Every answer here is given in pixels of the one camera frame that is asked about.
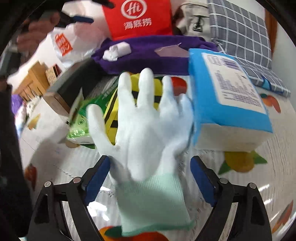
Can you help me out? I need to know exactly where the blue tissue pack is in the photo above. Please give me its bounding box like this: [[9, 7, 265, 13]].
[[188, 48, 274, 151]]

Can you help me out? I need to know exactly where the white plastic bag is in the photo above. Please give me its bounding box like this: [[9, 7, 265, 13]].
[[46, 22, 105, 69]]

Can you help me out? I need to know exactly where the green packet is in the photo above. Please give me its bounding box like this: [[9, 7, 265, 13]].
[[66, 77, 119, 149]]

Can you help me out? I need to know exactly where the brown door frame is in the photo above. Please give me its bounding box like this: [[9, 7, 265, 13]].
[[265, 10, 278, 62]]

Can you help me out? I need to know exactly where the person's left hand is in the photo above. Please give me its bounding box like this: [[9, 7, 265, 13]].
[[17, 13, 61, 55]]

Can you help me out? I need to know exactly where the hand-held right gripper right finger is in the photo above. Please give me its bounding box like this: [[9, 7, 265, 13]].
[[190, 155, 273, 241]]

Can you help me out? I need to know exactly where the small white snack packet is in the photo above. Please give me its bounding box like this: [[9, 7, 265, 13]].
[[102, 46, 119, 62]]

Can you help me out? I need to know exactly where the purple fabric tray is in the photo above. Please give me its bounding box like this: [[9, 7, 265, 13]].
[[91, 36, 220, 76]]

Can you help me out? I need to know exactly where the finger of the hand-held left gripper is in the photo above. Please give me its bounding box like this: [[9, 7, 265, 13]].
[[91, 0, 115, 9], [57, 14, 94, 27]]

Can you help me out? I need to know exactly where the beige fabric bag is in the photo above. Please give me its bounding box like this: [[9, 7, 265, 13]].
[[173, 2, 214, 43]]

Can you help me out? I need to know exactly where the yellow black striped packet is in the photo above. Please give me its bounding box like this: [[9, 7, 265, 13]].
[[103, 73, 163, 145]]

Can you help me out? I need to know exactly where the grey checked cushion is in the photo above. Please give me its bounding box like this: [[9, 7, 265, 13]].
[[207, 0, 291, 98]]

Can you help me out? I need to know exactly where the purple plush toy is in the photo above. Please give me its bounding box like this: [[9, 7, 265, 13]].
[[11, 94, 23, 112]]

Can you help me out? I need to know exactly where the black box with tan end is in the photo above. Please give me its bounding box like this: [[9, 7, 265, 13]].
[[43, 58, 102, 112]]

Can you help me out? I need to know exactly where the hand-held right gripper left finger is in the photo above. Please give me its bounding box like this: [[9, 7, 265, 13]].
[[28, 155, 111, 241]]

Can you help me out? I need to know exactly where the white glove with green cuff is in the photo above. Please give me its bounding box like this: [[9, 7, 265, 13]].
[[87, 68, 195, 237]]

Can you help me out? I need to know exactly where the wooden headboard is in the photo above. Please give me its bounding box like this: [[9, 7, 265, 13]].
[[13, 61, 55, 102]]

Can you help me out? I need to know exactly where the brown patterned book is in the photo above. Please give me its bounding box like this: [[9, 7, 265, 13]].
[[45, 64, 62, 84]]

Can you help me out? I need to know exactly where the red paper bag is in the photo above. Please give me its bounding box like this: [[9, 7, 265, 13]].
[[102, 0, 173, 40]]

